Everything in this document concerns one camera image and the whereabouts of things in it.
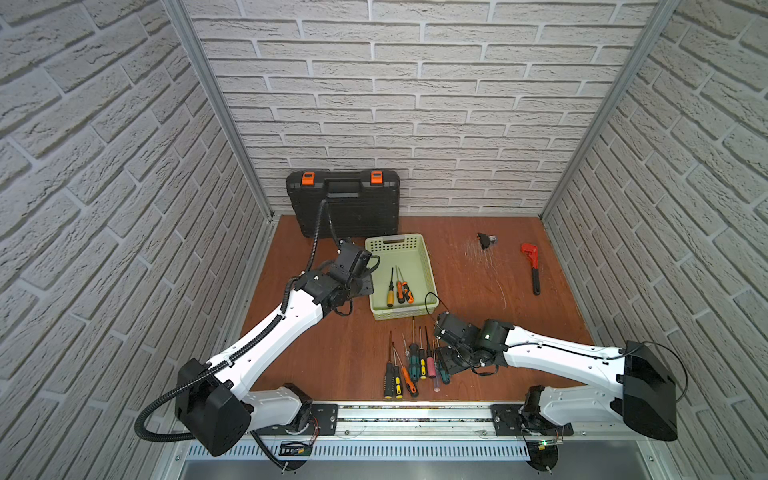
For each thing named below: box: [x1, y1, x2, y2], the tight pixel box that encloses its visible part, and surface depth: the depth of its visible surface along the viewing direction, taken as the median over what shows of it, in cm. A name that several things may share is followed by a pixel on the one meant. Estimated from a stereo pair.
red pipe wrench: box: [521, 243, 541, 296], surface depth 108 cm
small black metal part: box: [477, 232, 497, 250], surface depth 112 cm
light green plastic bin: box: [365, 233, 439, 321], surface depth 102 cm
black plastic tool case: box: [286, 170, 400, 239], surface depth 95 cm
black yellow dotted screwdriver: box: [419, 326, 427, 380], surface depth 83 cm
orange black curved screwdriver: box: [398, 267, 415, 304], surface depth 97 cm
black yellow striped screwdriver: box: [384, 330, 393, 399], surface depth 81 cm
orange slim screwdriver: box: [395, 350, 419, 398], surface depth 79 cm
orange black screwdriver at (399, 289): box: [395, 265, 405, 304], surface depth 97 cm
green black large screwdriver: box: [409, 316, 421, 383], surface depth 82 cm
